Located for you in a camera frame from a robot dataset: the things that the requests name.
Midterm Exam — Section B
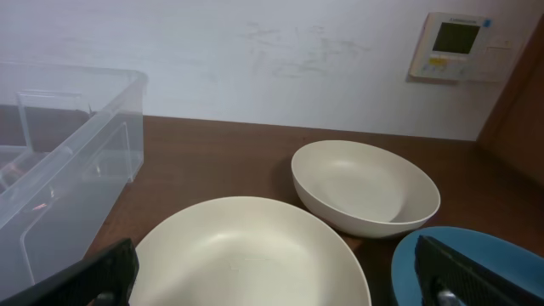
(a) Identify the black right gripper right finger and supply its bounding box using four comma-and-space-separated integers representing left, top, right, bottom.
415, 235, 543, 306

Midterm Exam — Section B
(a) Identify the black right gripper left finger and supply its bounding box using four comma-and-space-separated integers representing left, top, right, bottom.
1, 238, 139, 306

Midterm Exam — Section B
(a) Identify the blue bowl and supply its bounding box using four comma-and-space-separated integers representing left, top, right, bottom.
391, 226, 543, 306

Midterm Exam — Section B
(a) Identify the cream bowl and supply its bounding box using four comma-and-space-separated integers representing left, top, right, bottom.
129, 196, 371, 306
291, 140, 441, 239

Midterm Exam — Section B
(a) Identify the clear plastic storage bin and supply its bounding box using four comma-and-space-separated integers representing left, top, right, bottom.
1, 63, 148, 298

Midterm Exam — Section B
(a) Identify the wall thermostat control panel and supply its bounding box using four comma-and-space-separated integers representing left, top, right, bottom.
409, 12, 516, 82

